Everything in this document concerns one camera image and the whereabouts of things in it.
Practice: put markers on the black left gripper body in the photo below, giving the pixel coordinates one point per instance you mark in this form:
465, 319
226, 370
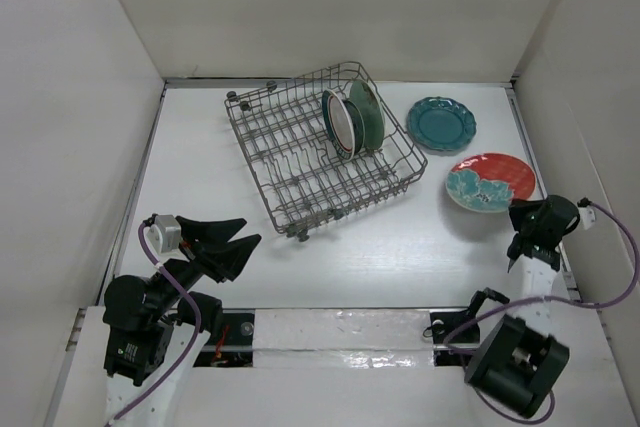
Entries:
194, 257

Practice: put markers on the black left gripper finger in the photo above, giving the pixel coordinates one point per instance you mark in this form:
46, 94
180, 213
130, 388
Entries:
218, 232
226, 261

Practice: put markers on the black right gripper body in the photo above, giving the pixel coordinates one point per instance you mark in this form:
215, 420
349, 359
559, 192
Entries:
529, 229

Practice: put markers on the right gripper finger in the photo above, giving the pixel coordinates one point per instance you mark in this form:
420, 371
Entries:
526, 216
519, 246

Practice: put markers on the red teal floral plate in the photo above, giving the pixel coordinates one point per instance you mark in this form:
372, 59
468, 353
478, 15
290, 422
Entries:
488, 182

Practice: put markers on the white green rimmed plate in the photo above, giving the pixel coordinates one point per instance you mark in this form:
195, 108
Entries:
338, 124

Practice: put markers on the blue patterned small plate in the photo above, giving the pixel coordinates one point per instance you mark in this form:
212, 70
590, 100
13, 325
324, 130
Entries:
358, 125

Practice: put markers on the light green floral plate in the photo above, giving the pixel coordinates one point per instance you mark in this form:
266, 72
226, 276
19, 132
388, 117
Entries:
363, 97

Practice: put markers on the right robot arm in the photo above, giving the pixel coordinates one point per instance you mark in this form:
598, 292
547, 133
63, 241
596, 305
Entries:
505, 347

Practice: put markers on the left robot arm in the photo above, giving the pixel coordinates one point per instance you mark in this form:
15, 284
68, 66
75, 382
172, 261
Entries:
160, 328

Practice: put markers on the teal scalloped plate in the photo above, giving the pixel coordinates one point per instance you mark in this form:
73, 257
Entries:
441, 124

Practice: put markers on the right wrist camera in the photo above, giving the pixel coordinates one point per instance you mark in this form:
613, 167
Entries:
587, 214

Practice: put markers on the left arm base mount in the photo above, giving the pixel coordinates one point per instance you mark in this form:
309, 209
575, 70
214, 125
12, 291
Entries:
232, 345

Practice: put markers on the grey wire dish rack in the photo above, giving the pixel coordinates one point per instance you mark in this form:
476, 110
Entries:
303, 179

